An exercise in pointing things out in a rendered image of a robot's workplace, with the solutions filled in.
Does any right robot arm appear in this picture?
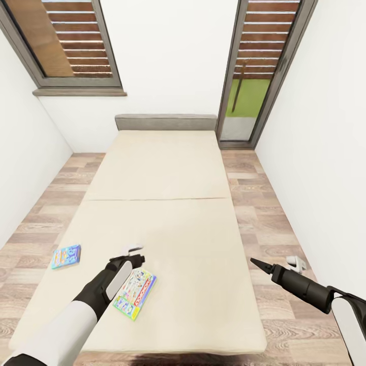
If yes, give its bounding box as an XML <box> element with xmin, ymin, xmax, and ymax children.
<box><xmin>250</xmin><ymin>257</ymin><xmax>366</xmax><ymax>366</ymax></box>

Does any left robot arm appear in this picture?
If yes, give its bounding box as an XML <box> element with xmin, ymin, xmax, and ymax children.
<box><xmin>1</xmin><ymin>242</ymin><xmax>145</xmax><ymax>366</ymax></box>

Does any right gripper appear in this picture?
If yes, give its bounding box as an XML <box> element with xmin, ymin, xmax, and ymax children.
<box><xmin>250</xmin><ymin>258</ymin><xmax>313</xmax><ymax>303</ymax></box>

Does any board game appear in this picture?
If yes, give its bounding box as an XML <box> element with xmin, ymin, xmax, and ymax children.
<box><xmin>113</xmin><ymin>267</ymin><xmax>157</xmax><ymax>321</ymax></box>
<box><xmin>51</xmin><ymin>245</ymin><xmax>81</xmax><ymax>270</ymax></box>

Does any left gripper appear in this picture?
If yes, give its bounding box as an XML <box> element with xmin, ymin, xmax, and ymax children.
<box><xmin>126</xmin><ymin>254</ymin><xmax>145</xmax><ymax>270</ymax></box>

